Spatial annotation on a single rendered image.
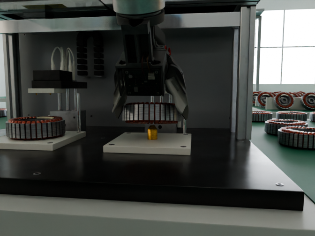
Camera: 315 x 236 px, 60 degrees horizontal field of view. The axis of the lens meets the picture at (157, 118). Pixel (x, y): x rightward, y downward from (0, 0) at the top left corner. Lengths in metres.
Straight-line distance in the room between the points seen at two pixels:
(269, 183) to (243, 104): 0.30
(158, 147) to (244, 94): 0.25
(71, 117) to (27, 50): 0.30
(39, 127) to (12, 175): 0.18
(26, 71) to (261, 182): 0.75
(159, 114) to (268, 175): 0.21
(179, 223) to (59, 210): 0.13
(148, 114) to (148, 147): 0.06
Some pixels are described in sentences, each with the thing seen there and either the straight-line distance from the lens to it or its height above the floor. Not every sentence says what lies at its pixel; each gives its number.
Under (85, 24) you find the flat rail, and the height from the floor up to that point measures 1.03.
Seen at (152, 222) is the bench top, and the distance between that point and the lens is 0.30.
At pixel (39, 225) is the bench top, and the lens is 0.34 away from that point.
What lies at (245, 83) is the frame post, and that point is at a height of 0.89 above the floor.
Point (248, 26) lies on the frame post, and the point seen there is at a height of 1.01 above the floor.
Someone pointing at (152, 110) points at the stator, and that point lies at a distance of 0.47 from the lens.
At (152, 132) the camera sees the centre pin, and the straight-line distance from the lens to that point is 0.52.
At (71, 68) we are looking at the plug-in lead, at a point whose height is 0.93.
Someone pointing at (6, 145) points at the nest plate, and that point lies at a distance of 0.57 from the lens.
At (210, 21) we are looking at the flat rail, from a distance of 0.63.
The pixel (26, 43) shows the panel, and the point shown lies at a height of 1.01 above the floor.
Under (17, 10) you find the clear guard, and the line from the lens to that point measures 0.75.
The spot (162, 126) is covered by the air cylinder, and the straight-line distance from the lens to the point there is 0.65.
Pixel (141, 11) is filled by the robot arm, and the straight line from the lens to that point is 0.39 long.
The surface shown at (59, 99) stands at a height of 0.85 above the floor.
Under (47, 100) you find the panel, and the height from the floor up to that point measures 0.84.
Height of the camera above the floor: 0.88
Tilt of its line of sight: 6 degrees down
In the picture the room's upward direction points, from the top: straight up
